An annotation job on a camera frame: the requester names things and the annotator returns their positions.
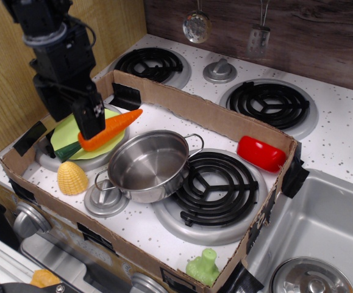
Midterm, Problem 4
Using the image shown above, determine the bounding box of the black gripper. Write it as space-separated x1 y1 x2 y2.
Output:
30 26 105 139

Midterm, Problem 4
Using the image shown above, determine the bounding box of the orange toy carrot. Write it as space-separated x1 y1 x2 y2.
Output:
54 109 143 162

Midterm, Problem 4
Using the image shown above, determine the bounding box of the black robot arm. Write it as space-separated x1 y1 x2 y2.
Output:
3 1 105 139

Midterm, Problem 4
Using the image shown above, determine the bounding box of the light green plastic plate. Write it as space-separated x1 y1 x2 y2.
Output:
51 114 127 160

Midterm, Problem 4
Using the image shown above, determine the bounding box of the yellow toy corn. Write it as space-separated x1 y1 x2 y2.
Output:
57 161 88 195

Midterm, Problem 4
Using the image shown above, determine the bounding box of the stainless steel pot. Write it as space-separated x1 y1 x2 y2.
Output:
106 129 204 203

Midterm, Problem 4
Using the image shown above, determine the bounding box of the back left black burner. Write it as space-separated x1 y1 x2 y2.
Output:
108 47 191 89

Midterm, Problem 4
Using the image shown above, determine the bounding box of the black burner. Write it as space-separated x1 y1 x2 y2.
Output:
108 47 191 89
151 148 269 247
219 79 319 140

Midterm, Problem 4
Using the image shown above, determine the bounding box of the silver front stove knob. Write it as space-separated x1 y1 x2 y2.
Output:
84 180 129 218

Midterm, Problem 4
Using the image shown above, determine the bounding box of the silver stove knob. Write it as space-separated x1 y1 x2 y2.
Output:
203 58 237 84
84 180 129 218

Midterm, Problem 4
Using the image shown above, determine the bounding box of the silver oven knob left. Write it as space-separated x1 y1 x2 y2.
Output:
13 201 52 239

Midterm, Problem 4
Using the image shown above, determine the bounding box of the silver oven knob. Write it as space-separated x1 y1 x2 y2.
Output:
13 201 52 239
129 272 168 293

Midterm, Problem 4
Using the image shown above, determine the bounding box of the silver back stove knob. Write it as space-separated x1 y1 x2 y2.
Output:
203 58 237 84

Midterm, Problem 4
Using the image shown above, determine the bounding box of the hanging silver strainer ladle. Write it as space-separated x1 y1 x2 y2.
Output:
182 0 212 44

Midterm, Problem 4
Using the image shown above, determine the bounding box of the front right black burner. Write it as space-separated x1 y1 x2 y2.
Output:
151 148 269 247

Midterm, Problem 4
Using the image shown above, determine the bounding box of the orange toy bottom left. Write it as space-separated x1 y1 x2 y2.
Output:
30 269 61 288

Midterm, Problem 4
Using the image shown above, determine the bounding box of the red toy pepper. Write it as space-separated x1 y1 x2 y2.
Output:
237 136 287 173

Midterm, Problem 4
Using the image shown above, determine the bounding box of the silver oven knob right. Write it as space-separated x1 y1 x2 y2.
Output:
129 272 168 293

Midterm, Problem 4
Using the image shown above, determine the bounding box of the hanging silver spatula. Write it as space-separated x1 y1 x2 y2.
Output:
246 1 271 59

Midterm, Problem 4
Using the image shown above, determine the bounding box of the back right black burner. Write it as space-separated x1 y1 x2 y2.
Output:
219 79 319 140

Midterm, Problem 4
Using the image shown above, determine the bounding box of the green toy broccoli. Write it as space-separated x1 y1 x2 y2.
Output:
185 248 220 287

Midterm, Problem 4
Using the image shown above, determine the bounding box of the brown cardboard fence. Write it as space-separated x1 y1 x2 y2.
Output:
0 71 308 292

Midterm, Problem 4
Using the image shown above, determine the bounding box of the silver sink basin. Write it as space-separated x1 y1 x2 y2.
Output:
247 170 353 292

